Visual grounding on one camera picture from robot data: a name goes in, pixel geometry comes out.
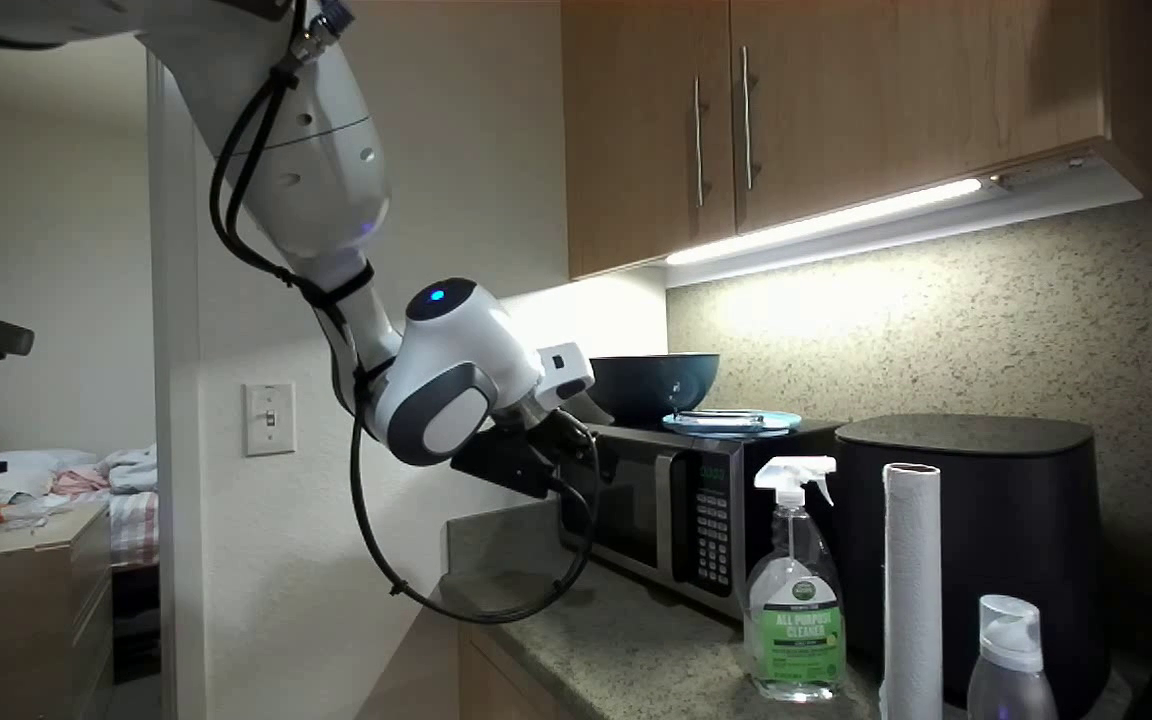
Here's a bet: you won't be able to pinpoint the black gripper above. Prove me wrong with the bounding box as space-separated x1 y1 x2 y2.
454 410 593 496

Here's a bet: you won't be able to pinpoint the microwave door with steel handle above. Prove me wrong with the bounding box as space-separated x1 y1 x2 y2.
560 426 676 578

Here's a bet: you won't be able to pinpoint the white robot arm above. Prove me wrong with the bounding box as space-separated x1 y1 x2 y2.
0 0 595 496

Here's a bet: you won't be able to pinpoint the black stainless microwave oven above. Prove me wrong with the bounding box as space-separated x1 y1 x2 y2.
557 418 849 627

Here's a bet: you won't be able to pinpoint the dark blue bowl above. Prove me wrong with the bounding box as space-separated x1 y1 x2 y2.
587 351 720 426

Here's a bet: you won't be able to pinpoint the light blue plate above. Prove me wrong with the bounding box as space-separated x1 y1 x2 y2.
662 410 806 437

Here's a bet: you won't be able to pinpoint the lower wooden cabinet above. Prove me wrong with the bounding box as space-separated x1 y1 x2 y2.
457 627 587 720

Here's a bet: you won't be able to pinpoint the clear spray bottle green label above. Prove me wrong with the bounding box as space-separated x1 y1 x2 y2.
744 455 844 705

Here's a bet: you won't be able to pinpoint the wooden upper cabinets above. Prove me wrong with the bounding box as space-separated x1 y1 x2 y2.
560 0 1152 272

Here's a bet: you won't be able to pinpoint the white paper towel roll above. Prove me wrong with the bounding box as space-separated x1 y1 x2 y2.
881 460 946 720

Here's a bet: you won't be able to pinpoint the bed with patterned bedding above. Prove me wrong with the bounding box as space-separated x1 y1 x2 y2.
0 447 161 569

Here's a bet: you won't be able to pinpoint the black air fryer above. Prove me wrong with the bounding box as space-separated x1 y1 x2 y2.
827 410 1113 720

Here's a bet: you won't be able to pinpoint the wooden dresser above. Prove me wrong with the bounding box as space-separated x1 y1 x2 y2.
0 499 111 720

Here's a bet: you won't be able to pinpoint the small clear pump bottle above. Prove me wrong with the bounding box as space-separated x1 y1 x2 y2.
970 591 1055 720

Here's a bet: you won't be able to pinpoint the under-cabinet light strip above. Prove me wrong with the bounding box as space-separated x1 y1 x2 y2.
665 155 1142 289

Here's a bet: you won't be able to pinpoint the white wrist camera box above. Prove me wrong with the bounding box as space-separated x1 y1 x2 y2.
537 342 595 407

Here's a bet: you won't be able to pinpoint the white wall light switch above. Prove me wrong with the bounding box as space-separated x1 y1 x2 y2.
243 384 295 455

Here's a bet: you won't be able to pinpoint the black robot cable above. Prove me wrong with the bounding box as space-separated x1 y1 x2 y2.
209 0 606 627

